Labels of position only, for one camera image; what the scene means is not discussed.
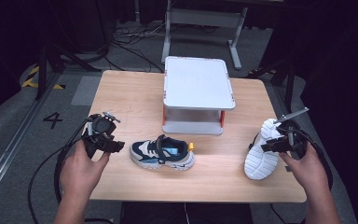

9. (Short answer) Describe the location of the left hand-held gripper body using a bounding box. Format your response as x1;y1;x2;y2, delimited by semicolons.
81;110;122;160

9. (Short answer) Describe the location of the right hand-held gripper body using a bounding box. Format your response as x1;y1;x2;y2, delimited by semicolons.
273;106;310;161

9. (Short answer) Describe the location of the white two-tier shoe rack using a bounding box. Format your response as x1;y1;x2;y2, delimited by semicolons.
161;55;237;136

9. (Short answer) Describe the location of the person's right hand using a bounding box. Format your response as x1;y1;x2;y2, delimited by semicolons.
278;142;330;200

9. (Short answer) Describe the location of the person's left hand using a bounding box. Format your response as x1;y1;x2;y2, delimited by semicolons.
59;139;112;203

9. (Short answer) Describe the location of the black tripod stand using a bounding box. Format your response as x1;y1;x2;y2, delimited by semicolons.
247;57;296;114
34;41;103;101

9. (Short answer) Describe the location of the yellow and black floor tape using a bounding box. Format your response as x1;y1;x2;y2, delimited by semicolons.
21;64;67;91

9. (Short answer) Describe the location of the person's dark clothing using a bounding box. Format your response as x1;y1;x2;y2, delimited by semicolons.
120;202;255;224

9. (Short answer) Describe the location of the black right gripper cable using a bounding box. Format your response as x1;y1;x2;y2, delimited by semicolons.
279;125;334;191

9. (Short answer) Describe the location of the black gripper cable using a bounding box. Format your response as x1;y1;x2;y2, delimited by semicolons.
279;125;334;191
27;119;116;224

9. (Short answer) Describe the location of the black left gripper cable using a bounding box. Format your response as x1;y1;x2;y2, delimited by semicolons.
27;119;116;224

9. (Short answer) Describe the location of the bundle of black floor cables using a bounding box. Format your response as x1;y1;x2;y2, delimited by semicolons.
103;21;169;74

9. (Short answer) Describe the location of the metal floor rail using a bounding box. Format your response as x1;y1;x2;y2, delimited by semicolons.
0;73;62;204

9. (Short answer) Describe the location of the grey metal desk frame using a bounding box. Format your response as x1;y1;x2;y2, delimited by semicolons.
160;0;250;71

